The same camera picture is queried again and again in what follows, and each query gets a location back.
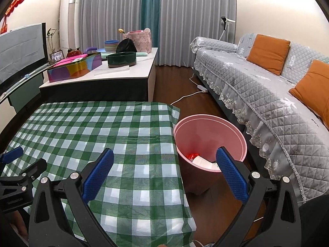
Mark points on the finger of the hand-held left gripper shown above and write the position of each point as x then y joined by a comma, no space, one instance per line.
11,155
36,168

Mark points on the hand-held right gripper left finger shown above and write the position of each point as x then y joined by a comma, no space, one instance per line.
99,175

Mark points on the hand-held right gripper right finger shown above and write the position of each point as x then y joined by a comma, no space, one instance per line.
231,175

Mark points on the white paper bag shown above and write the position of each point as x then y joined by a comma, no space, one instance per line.
204,164

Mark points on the red plastic bag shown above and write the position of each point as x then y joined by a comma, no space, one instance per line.
192,156

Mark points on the pink plastic bin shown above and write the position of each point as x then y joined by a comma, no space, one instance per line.
205,133

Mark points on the green checked tablecloth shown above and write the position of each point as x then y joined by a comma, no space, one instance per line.
102,133

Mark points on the white pole with blue ball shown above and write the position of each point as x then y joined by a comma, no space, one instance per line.
25,77

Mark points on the sofa with grey quilted cover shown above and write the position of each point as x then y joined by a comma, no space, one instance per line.
257,95

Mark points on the covered television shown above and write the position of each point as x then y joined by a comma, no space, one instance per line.
20,51

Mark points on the white top coffee table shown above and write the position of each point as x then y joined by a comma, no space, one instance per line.
128,74

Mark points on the colourful tin box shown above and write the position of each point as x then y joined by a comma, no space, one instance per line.
74,68

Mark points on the dark green oval basin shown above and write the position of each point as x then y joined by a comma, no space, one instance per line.
121,59

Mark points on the orange cushion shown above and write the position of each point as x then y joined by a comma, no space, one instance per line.
268,54
313,90

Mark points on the red brown teapot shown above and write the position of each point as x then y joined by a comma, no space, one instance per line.
73,53

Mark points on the bamboo plant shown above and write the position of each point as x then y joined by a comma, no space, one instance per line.
51,37

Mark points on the purple plastic item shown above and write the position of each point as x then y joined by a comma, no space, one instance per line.
90,49

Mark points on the stack of coloured bowls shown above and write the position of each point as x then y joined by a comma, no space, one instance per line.
111,45

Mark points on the black hat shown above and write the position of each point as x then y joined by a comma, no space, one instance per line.
126,45

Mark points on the pink quilted basket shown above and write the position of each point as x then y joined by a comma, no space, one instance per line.
142,41

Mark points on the white tower air conditioner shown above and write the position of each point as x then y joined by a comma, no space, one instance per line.
70,18

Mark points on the white floor lamp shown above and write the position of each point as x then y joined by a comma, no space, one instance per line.
225,24

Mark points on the grey curtain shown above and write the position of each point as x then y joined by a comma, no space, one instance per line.
195,18
110,7

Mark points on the teal curtain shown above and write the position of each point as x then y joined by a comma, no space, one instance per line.
150,10

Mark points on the photo frame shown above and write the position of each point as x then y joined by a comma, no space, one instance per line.
56,55

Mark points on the red wall decoration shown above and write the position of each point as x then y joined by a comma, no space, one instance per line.
12,7

